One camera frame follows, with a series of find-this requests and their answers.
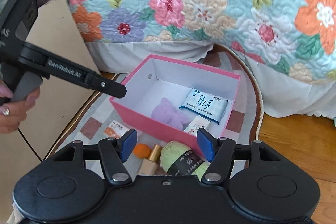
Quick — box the clear cotton swab box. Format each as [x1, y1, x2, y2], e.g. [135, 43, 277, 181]
[104, 120, 129, 139]

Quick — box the orange makeup sponge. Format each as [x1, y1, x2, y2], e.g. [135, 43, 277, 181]
[133, 143, 151, 159]

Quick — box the white tissue pack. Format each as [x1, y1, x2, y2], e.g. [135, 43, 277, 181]
[184, 115, 211, 136]

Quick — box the foundation bottle gold cap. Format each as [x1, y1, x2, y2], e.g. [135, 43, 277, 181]
[138, 144, 162, 176]

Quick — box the green yarn ball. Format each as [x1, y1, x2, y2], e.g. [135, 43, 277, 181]
[160, 141, 210, 180]

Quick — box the blue wet wipes pack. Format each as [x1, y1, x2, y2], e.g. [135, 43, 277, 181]
[179, 88, 228, 124]

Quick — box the purple plush toy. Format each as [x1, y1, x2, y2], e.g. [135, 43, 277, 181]
[151, 97, 190, 130]

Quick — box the person's left hand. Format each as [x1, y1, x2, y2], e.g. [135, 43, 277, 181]
[1, 87, 41, 134]

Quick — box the checkered floor rug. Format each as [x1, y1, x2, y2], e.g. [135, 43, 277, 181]
[46, 45, 264, 157]

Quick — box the pink cardboard box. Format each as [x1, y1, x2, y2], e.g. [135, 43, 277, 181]
[110, 55, 240, 155]

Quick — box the floral quilt bedspread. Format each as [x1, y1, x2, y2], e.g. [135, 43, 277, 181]
[70, 0, 335, 84]

